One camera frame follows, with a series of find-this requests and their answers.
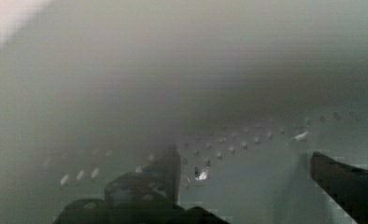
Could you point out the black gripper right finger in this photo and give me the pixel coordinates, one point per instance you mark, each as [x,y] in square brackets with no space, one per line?
[347,185]

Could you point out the mint green plastic strainer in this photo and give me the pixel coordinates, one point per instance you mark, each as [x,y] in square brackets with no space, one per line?
[245,90]

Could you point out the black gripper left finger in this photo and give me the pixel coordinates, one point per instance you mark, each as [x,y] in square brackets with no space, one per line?
[162,177]

